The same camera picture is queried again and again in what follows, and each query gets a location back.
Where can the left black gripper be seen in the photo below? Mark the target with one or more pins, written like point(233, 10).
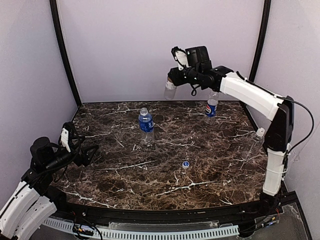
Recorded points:
point(80, 154)

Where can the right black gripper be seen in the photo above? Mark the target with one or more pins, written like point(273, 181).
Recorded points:
point(176, 77)

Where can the green cap coffee bottle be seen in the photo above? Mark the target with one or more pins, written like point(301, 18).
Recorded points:
point(169, 90)

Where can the blue label water bottle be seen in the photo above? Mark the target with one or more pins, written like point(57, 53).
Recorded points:
point(146, 125)

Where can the blue bottle cap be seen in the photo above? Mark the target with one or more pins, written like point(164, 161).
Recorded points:
point(185, 164)

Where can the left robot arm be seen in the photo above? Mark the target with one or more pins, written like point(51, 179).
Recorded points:
point(35, 199)

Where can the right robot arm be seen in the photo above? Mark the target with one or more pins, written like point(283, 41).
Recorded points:
point(194, 67)

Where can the Pepsi label bottle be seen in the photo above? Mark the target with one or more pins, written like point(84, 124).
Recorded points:
point(212, 104)

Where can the clear white cap bottle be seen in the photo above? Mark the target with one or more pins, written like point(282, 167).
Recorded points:
point(254, 144)

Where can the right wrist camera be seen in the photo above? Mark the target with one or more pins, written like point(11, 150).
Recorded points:
point(180, 57)

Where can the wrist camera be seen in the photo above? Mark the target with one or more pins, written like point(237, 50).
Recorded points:
point(180, 57)
point(68, 133)

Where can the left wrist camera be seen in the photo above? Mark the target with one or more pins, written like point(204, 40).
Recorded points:
point(68, 133)

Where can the right black frame post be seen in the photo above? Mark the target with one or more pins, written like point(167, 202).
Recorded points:
point(261, 39)

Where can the black frame post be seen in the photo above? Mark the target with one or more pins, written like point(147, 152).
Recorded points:
point(261, 39)
point(63, 51)

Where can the left black frame post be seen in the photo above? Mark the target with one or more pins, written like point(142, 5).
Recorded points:
point(63, 51)

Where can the black front rail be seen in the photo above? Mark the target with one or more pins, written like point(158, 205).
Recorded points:
point(244, 212)

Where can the white slotted cable duct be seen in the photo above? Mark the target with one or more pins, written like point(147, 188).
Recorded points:
point(116, 232)

